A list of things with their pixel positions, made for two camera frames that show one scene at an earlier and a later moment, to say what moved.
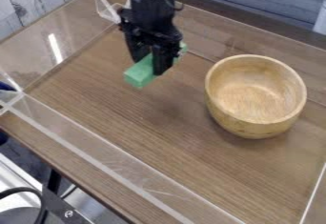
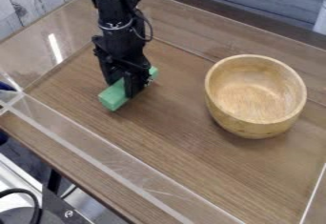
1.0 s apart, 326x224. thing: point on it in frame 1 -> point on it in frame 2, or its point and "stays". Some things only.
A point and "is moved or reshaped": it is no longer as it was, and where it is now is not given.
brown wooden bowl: (255, 95) stays
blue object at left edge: (8, 88) stays
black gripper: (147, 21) -> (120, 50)
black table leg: (53, 180) stays
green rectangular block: (140, 72) is moved or reshaped
